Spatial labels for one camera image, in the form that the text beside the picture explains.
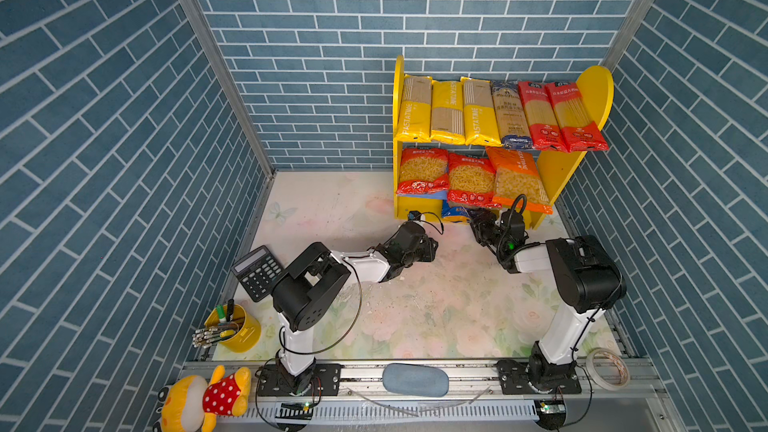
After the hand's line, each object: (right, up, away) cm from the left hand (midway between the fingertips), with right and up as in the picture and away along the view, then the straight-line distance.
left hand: (436, 245), depth 92 cm
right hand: (+11, +10, +6) cm, 16 cm away
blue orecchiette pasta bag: (+8, +9, +8) cm, 14 cm away
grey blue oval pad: (-8, -30, -20) cm, 37 cm away
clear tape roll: (+38, -31, -18) cm, 52 cm away
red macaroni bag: (-4, +23, +4) cm, 24 cm away
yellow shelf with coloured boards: (-8, +11, +18) cm, 22 cm away
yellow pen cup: (-54, -17, -18) cm, 60 cm away
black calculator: (-56, -8, 0) cm, 57 cm away
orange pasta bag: (+27, +22, +4) cm, 35 cm away
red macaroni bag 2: (+11, +20, +2) cm, 23 cm away
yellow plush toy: (-58, -31, -27) cm, 71 cm away
